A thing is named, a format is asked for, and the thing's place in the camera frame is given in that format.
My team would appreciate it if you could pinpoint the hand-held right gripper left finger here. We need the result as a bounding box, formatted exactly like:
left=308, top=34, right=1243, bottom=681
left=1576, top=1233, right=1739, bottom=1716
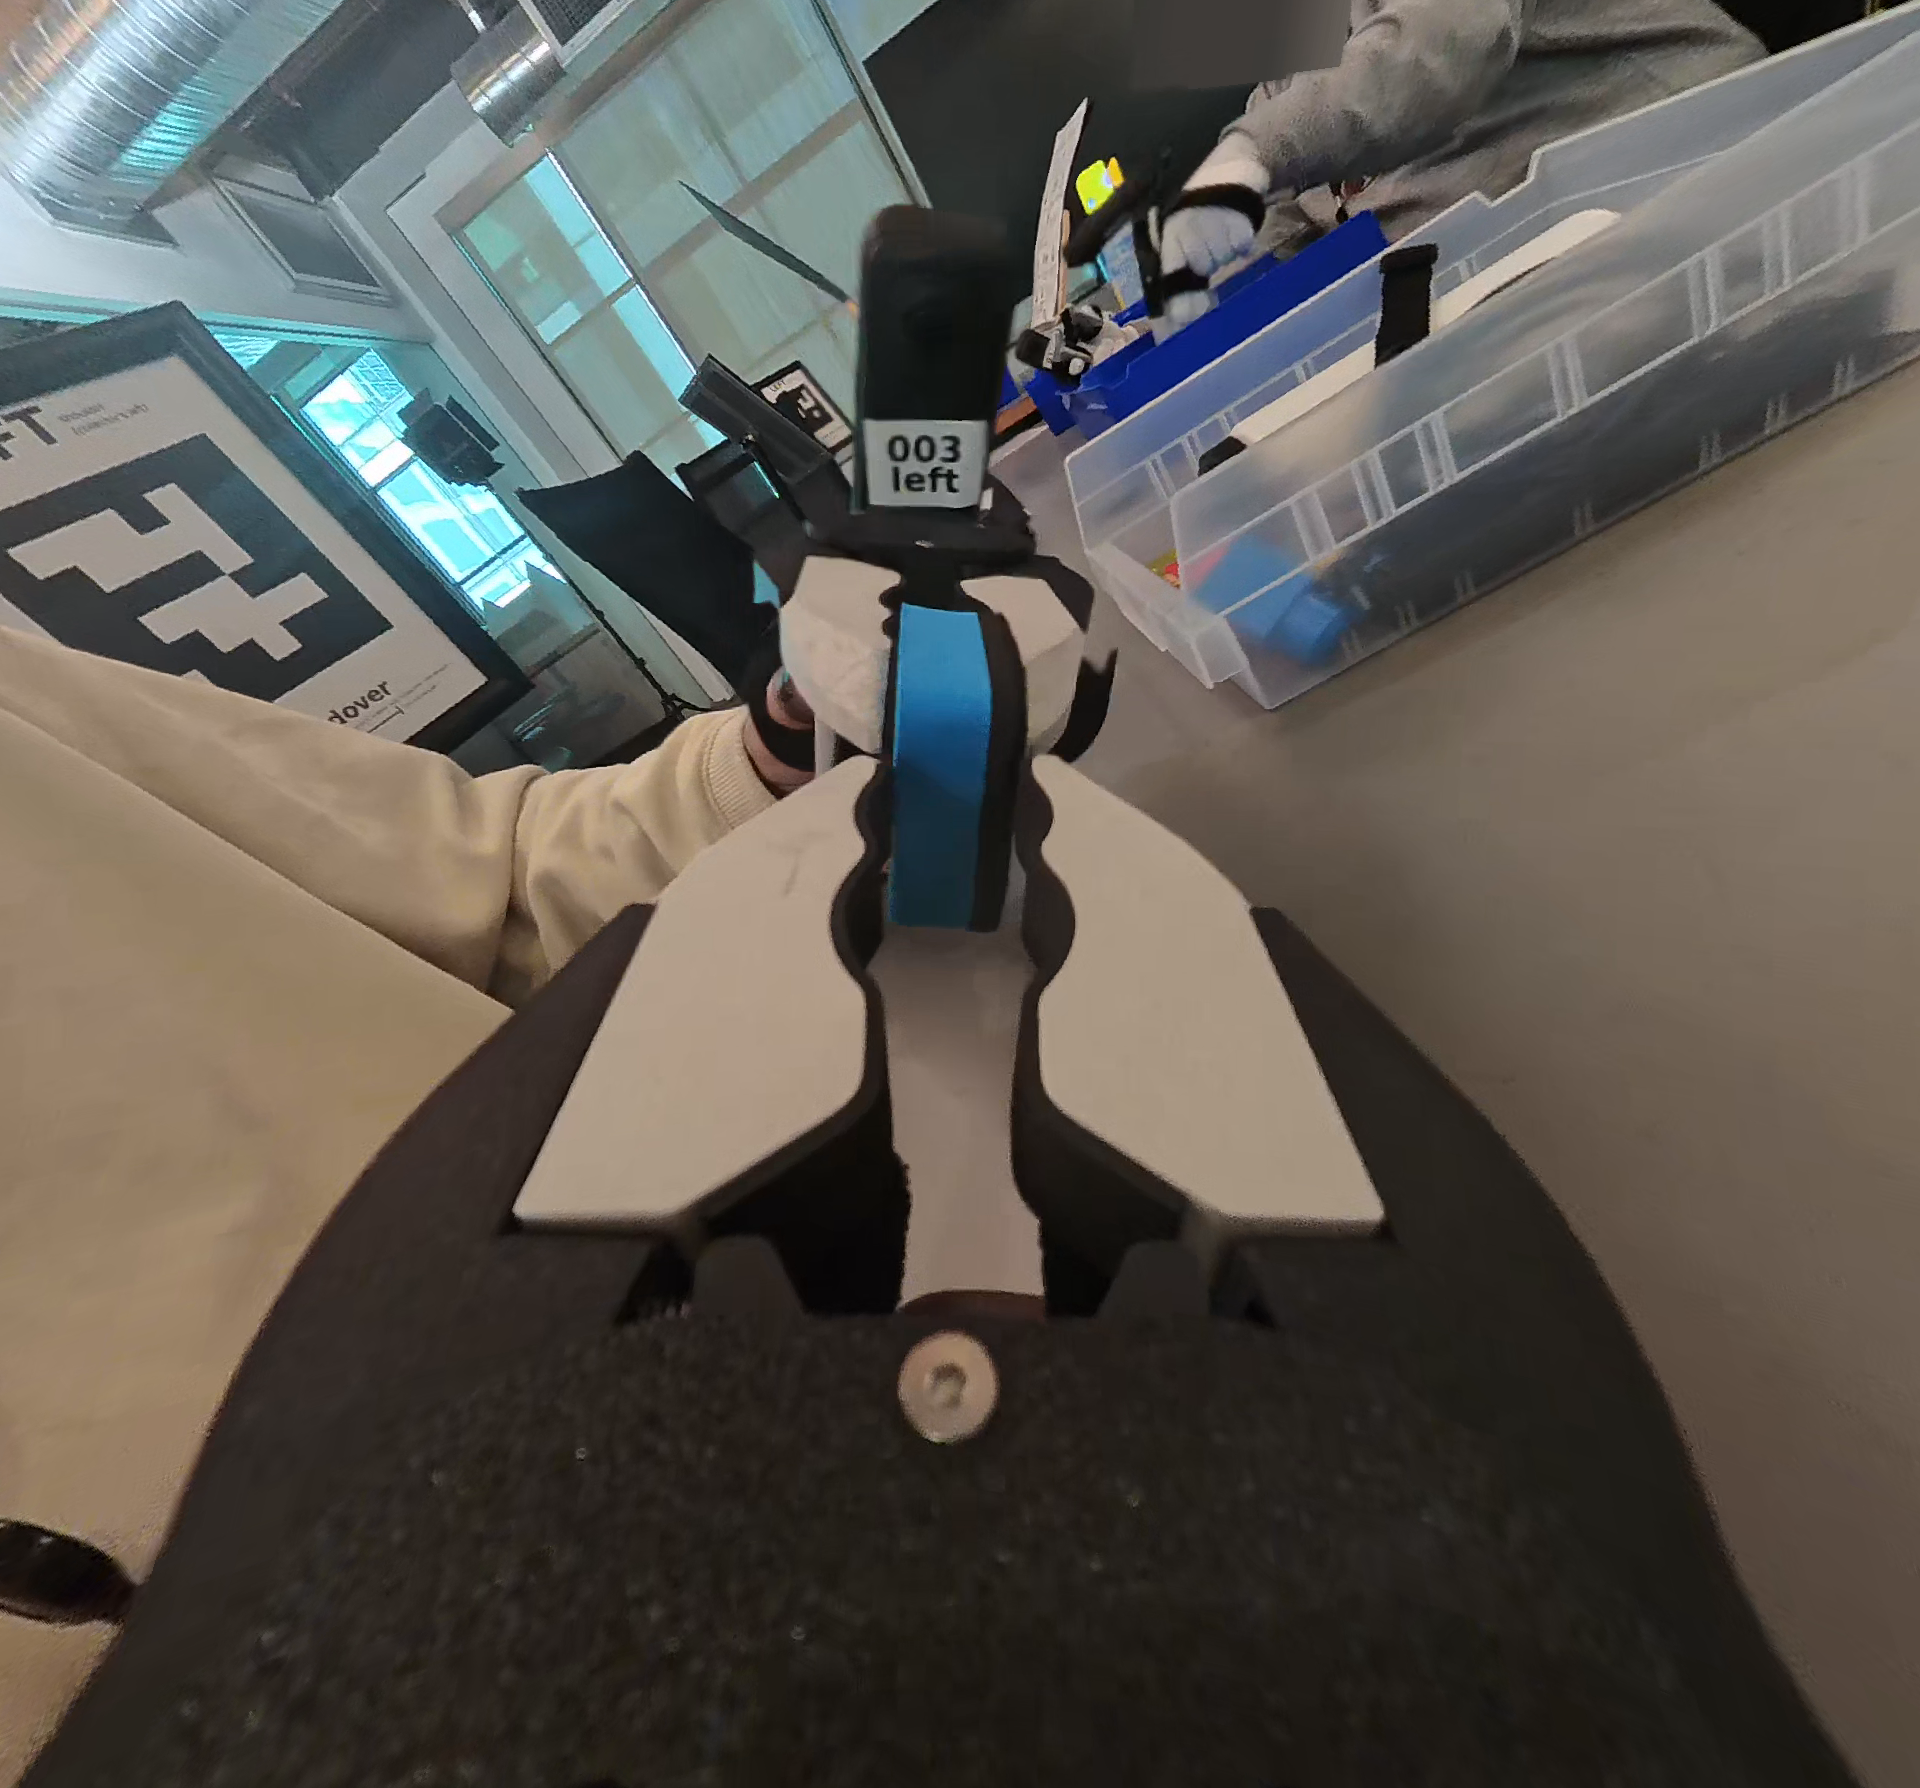
left=511, top=757, right=915, bottom=1312

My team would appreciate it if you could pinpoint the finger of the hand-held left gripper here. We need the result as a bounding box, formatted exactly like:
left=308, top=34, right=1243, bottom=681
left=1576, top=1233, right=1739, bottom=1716
left=972, top=566, right=1094, bottom=759
left=786, top=563, right=904, bottom=759

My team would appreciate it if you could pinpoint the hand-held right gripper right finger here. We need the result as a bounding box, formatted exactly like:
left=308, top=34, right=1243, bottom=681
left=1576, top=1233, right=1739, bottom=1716
left=1012, top=755, right=1394, bottom=1312

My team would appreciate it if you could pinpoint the blue whiteboard eraser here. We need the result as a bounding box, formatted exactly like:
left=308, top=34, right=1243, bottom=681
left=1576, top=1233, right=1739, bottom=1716
left=883, top=595, right=1027, bottom=935

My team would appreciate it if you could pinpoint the clear plastic container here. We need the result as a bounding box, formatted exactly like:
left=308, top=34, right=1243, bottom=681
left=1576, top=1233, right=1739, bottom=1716
left=1063, top=0, right=1920, bottom=713

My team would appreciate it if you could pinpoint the grey desk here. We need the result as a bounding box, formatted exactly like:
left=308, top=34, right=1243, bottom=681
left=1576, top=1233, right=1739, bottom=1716
left=991, top=364, right=1920, bottom=1788

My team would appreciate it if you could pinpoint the person's left hand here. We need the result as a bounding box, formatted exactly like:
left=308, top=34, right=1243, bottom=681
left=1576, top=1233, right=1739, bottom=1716
left=751, top=669, right=824, bottom=792

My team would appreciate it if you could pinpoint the framed tag poster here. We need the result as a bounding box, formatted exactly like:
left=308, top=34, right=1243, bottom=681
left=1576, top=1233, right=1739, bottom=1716
left=756, top=364, right=842, bottom=448
left=0, top=302, right=533, bottom=757

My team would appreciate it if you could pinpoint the white paper strip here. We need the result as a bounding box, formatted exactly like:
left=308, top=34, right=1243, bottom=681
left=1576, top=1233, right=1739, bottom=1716
left=1035, top=97, right=1092, bottom=319

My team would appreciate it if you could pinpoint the black office chair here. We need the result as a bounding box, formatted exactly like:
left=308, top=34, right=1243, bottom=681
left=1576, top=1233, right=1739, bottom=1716
left=517, top=450, right=783, bottom=717

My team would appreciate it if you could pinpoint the black monitor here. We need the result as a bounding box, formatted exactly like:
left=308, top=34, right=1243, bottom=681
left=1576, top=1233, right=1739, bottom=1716
left=862, top=0, right=1150, bottom=319

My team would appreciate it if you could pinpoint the blue plastic bin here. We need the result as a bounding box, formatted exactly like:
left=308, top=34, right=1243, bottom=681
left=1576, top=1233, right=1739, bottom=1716
left=1028, top=210, right=1388, bottom=441

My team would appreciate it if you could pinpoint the black light panel stand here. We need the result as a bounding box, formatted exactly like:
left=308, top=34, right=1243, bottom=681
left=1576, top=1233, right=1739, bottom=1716
left=399, top=385, right=708, bottom=713

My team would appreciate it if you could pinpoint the black toggle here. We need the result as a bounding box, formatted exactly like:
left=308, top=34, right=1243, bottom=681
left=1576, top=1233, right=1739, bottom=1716
left=0, top=1518, right=134, bottom=1625

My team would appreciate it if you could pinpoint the black cable bundle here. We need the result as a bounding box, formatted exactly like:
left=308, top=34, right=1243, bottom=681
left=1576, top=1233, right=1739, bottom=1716
left=1336, top=304, right=1920, bottom=607

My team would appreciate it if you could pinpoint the silver ventilation duct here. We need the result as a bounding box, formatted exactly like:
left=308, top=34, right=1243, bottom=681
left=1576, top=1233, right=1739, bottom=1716
left=0, top=0, right=520, bottom=223

